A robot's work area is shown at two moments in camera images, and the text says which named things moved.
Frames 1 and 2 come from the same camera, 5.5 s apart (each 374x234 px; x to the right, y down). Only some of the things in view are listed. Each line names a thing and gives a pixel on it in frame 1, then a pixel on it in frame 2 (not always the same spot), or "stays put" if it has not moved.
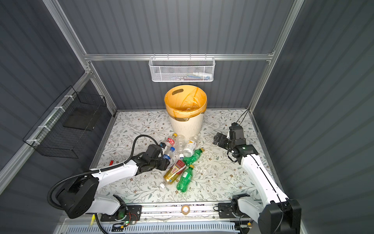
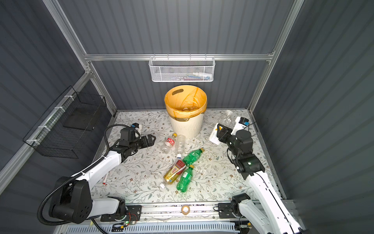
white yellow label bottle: (189, 148) -> (213, 137)
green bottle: (190, 161) stays put
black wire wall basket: (67, 122) stays put
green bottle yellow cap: (184, 182) stays put
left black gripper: (164, 165) -> (150, 142)
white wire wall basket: (180, 69) stays put
